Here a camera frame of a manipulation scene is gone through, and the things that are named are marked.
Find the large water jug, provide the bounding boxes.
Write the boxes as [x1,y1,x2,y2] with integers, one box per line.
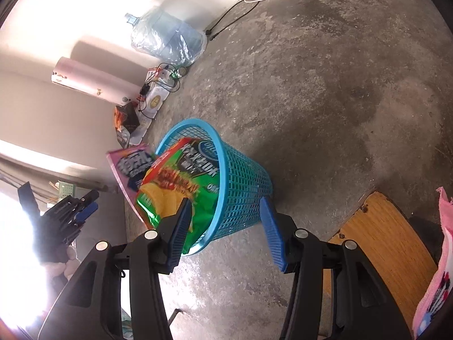
[123,8,208,66]

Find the person's left hand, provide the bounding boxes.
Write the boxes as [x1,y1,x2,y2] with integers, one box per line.
[46,246,84,284]

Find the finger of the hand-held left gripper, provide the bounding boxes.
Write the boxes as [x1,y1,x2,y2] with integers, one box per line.
[76,190,101,205]
[72,201,99,226]

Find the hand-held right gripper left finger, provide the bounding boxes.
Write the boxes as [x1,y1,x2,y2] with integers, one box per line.
[37,196,193,340]

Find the pink puffed snack bag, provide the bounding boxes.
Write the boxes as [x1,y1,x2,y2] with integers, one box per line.
[106,143,158,229]

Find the green potato chips bag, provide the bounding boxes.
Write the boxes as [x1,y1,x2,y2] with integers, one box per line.
[136,138,220,245]

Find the pink and white roll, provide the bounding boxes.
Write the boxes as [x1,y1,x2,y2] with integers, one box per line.
[51,56,146,109]

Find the wooden board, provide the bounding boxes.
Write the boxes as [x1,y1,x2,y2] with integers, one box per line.
[322,191,440,337]

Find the green storage basket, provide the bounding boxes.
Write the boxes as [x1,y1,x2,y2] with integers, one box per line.
[56,180,77,199]

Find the grey table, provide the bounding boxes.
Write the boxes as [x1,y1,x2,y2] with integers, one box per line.
[76,184,128,252]

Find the blue plastic basket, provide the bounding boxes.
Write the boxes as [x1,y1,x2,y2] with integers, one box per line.
[155,118,274,256]

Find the orange and black snack bag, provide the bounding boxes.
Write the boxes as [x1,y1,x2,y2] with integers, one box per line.
[113,101,141,150]

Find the black metal leg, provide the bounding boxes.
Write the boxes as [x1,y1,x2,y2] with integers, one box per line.
[166,308,185,327]

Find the pink printed pillow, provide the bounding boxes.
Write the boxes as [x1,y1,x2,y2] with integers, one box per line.
[412,186,453,339]

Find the black charger cable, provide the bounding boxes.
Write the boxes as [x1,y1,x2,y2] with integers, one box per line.
[138,63,188,114]

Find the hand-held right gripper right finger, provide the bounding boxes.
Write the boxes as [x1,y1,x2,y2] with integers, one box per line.
[260,197,413,340]

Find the black floor cable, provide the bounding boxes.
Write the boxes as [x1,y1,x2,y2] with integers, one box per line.
[205,0,249,40]

